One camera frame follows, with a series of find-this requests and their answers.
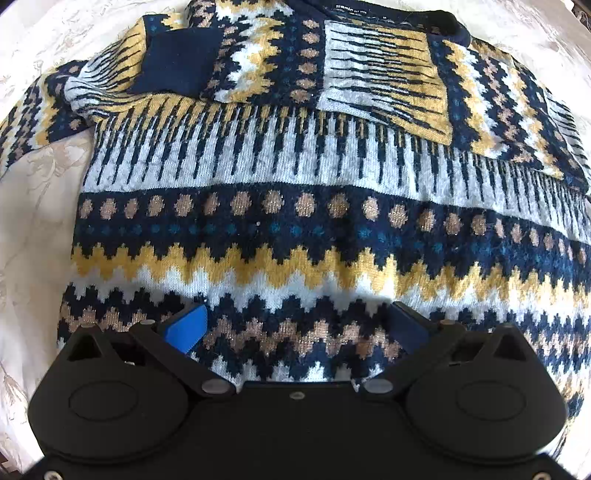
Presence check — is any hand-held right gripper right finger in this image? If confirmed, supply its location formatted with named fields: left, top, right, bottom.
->
left=358, top=302, right=529, bottom=398

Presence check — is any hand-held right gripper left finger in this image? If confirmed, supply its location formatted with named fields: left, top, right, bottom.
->
left=62, top=302, right=237, bottom=400

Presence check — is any yellow navy patterned knit sock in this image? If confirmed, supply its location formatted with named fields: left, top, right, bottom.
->
left=0, top=0, right=591, bottom=418

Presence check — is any white embroidered bedspread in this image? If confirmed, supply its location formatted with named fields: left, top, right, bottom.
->
left=0, top=0, right=591, bottom=467

